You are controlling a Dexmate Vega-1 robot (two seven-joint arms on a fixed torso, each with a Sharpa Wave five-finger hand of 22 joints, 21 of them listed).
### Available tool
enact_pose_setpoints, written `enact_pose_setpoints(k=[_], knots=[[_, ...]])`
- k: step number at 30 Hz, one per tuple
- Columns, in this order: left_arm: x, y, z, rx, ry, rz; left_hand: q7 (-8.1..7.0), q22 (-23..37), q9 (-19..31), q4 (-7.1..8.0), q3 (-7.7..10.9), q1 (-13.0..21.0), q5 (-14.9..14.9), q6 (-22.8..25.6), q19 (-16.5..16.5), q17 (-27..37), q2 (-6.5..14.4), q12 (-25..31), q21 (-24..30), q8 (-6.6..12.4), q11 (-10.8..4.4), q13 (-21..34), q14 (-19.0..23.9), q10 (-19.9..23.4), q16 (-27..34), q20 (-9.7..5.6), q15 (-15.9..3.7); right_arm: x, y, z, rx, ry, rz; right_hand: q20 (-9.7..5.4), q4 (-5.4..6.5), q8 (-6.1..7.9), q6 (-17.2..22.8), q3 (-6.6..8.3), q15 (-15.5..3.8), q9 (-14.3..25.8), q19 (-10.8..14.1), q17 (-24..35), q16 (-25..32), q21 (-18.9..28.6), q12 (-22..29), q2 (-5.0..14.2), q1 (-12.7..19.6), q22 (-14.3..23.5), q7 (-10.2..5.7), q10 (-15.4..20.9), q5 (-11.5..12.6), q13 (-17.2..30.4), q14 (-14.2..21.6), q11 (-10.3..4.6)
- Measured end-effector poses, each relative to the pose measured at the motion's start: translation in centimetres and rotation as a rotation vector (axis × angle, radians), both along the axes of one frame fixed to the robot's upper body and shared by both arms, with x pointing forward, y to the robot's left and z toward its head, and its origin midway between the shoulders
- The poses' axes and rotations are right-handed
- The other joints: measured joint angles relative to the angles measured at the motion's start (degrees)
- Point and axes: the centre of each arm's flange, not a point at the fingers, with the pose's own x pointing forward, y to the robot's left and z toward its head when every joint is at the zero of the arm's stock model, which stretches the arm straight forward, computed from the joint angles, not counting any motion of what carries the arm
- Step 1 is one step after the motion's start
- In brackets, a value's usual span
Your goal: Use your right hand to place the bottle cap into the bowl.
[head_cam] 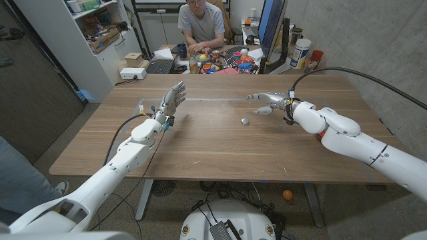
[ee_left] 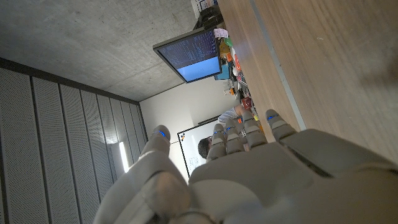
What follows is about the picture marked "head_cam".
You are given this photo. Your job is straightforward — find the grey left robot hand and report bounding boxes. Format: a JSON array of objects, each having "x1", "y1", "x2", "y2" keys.
[{"x1": 153, "y1": 81, "x2": 187, "y2": 125}]

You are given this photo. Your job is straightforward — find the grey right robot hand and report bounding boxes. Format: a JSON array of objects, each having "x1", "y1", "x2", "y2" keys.
[{"x1": 246, "y1": 91, "x2": 295, "y2": 116}]

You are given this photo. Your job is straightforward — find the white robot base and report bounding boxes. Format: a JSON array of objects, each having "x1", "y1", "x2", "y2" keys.
[{"x1": 179, "y1": 199, "x2": 278, "y2": 240}]

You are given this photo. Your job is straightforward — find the black laptop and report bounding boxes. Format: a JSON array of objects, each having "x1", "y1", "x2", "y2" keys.
[{"x1": 145, "y1": 59, "x2": 175, "y2": 75}]

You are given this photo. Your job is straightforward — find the clear cup with items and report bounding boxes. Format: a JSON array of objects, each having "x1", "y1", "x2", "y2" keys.
[{"x1": 304, "y1": 57, "x2": 318, "y2": 74}]

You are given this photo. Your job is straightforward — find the white power box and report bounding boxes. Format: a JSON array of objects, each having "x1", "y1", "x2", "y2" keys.
[{"x1": 119, "y1": 67, "x2": 147, "y2": 81}]

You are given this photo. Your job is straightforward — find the white folded paper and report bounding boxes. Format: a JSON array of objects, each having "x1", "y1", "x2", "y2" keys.
[{"x1": 153, "y1": 48, "x2": 175, "y2": 61}]

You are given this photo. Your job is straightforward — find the black monitor stand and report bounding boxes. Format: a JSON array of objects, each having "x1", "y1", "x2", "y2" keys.
[{"x1": 262, "y1": 18, "x2": 292, "y2": 75}]

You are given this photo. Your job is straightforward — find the white canister blue label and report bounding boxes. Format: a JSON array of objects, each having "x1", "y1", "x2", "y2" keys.
[{"x1": 290, "y1": 38, "x2": 312, "y2": 70}]

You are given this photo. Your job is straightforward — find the small cardboard box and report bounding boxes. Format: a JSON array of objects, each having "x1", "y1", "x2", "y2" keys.
[{"x1": 124, "y1": 52, "x2": 145, "y2": 68}]

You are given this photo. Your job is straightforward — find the black keyboard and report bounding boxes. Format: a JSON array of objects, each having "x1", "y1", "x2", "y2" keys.
[{"x1": 222, "y1": 45, "x2": 250, "y2": 66}]

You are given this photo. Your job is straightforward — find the dark lidded jar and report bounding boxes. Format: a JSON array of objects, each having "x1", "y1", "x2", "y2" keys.
[{"x1": 290, "y1": 27, "x2": 304, "y2": 46}]

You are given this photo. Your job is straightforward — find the computer monitor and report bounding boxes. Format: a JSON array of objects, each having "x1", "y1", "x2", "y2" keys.
[{"x1": 258, "y1": 0, "x2": 288, "y2": 63}]

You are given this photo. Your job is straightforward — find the seated person grey t-shirt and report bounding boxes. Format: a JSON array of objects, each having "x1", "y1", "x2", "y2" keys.
[{"x1": 177, "y1": 0, "x2": 226, "y2": 55}]

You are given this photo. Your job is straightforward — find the round floor fan grille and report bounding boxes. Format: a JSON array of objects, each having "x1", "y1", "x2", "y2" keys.
[{"x1": 151, "y1": 179, "x2": 177, "y2": 198}]

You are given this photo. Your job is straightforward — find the cardboard box on shelf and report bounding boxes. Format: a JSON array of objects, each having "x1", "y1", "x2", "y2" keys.
[{"x1": 88, "y1": 27, "x2": 121, "y2": 55}]

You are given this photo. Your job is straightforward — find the brown office chair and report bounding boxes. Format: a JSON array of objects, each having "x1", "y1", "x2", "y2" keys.
[{"x1": 206, "y1": 0, "x2": 235, "y2": 43}]

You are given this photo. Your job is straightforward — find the grey table leg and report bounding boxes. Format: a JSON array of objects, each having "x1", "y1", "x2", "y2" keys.
[
  {"x1": 302, "y1": 183, "x2": 326, "y2": 229},
  {"x1": 135, "y1": 179, "x2": 155, "y2": 222}
]

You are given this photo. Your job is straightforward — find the white shelf unit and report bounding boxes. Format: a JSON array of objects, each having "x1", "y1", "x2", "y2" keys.
[{"x1": 13, "y1": 0, "x2": 143, "y2": 104}]

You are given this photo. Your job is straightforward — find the white sneaker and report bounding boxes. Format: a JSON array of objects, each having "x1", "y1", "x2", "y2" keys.
[{"x1": 53, "y1": 180, "x2": 70, "y2": 196}]

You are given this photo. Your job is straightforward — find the grey finned box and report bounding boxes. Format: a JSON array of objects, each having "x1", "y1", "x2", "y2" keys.
[{"x1": 209, "y1": 219, "x2": 242, "y2": 240}]

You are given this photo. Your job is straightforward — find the standing person jeans leg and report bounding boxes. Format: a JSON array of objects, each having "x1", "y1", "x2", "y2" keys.
[{"x1": 0, "y1": 136, "x2": 57, "y2": 216}]

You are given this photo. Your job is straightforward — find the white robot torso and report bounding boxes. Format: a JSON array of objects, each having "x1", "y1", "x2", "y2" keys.
[{"x1": 0, "y1": 231, "x2": 135, "y2": 240}]

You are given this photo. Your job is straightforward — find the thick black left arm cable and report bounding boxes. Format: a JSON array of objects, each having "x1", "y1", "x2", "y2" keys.
[{"x1": 103, "y1": 113, "x2": 155, "y2": 167}]

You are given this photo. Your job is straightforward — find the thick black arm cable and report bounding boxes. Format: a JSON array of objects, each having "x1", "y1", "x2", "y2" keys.
[
  {"x1": 289, "y1": 67, "x2": 427, "y2": 111},
  {"x1": 103, "y1": 113, "x2": 155, "y2": 167}
]

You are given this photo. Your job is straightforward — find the thin black left wrist cable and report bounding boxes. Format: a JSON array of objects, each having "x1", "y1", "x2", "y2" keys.
[{"x1": 89, "y1": 128, "x2": 168, "y2": 231}]

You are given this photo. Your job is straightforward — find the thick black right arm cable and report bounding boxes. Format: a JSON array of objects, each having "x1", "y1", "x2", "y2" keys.
[{"x1": 289, "y1": 67, "x2": 427, "y2": 111}]

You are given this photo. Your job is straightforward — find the whiteboard with black frame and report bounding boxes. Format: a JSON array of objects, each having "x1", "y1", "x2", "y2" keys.
[{"x1": 130, "y1": 0, "x2": 187, "y2": 58}]

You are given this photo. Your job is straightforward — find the black floor cables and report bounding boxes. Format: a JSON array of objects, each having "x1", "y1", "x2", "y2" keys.
[{"x1": 191, "y1": 181, "x2": 288, "y2": 215}]

